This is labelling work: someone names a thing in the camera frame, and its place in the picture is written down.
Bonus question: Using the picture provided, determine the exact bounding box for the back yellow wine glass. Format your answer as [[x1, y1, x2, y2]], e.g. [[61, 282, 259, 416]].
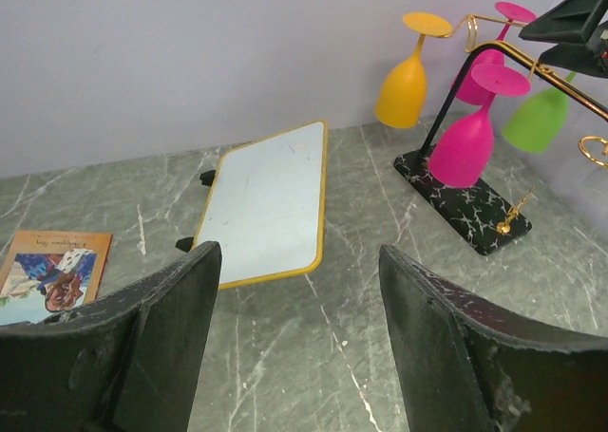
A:
[[374, 11, 452, 129]]

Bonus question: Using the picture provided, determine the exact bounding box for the gold black wine glass rack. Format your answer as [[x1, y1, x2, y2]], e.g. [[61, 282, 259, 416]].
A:
[[393, 14, 607, 255]]

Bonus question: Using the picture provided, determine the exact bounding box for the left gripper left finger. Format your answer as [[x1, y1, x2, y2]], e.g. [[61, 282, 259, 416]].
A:
[[1, 241, 222, 431]]

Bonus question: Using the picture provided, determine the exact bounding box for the pink wine glass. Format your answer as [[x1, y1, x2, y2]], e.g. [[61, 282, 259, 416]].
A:
[[456, 1, 537, 105], [427, 63, 531, 189]]

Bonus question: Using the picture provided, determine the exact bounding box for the orange picture book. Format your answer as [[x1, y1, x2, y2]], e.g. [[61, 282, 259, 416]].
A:
[[1, 230, 112, 326]]

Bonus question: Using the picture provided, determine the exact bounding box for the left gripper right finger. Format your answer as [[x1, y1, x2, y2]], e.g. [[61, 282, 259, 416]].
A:
[[378, 245, 607, 431]]

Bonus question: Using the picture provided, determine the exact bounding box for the yellow framed whiteboard tablet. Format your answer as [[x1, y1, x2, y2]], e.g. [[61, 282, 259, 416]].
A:
[[193, 120, 329, 289]]

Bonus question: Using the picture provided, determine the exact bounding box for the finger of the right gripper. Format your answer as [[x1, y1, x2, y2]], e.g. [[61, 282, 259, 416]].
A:
[[519, 0, 607, 43], [540, 44, 607, 79]]

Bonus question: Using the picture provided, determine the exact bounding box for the green wine glass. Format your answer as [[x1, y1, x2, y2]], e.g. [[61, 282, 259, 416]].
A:
[[502, 86, 569, 154]]

